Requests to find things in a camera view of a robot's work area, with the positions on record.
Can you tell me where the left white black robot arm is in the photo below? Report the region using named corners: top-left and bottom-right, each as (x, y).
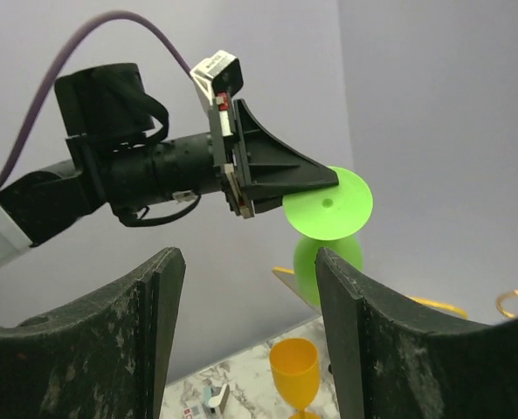
top-left (0, 60), bottom-right (338, 268)

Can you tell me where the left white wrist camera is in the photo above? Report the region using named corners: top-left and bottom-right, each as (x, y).
top-left (190, 50), bottom-right (244, 111)

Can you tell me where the yellow framed whiteboard stand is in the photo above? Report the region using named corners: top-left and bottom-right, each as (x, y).
top-left (272, 266), bottom-right (468, 319)

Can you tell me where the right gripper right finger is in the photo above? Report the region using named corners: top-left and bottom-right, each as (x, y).
top-left (315, 248), bottom-right (518, 418)

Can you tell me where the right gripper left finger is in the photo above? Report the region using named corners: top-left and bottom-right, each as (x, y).
top-left (0, 247), bottom-right (185, 418)

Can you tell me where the green plastic wine glass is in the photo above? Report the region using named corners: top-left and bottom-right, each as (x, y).
top-left (283, 167), bottom-right (374, 309)

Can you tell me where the gold wire wine glass rack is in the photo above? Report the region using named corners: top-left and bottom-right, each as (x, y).
top-left (495, 289), bottom-right (518, 319)

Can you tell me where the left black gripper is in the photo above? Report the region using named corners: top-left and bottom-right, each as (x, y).
top-left (207, 98), bottom-right (338, 218)

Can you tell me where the yellow-orange plastic wine glass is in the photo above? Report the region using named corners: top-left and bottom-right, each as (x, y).
top-left (269, 338), bottom-right (321, 418)

